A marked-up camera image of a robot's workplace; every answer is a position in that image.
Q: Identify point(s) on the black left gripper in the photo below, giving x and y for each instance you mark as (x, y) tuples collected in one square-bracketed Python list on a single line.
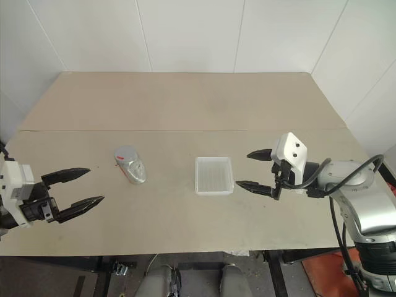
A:
[(40, 210)]

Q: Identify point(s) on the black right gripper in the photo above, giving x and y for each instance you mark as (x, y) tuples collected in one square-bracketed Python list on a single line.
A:
[(280, 176)]

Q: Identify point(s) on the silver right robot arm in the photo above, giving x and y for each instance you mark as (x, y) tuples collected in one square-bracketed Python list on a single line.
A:
[(365, 210)]

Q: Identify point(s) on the white square plastic container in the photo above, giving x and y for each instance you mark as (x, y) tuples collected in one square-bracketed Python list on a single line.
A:
[(213, 176)]

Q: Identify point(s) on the clear plastic jar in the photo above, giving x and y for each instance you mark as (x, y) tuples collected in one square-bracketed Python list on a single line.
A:
[(136, 171)]

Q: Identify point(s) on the small metal clamp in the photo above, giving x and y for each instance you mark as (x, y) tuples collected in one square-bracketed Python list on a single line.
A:
[(123, 268)]

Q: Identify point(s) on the grey rounded shape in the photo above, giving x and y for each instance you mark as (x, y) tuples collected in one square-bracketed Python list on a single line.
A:
[(234, 280)]

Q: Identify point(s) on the orange red floor object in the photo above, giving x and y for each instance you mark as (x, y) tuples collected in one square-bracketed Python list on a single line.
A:
[(325, 272)]

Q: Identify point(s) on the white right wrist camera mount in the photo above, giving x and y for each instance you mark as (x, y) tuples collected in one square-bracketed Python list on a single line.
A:
[(292, 151)]

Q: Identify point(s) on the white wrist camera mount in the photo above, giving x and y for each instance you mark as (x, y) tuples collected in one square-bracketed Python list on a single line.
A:
[(292, 151), (17, 188)]

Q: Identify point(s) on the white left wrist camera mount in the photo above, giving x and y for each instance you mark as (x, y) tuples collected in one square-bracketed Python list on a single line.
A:
[(17, 188)]

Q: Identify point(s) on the black table frame leg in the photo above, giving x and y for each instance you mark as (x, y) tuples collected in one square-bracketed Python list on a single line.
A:
[(100, 275), (275, 272)]

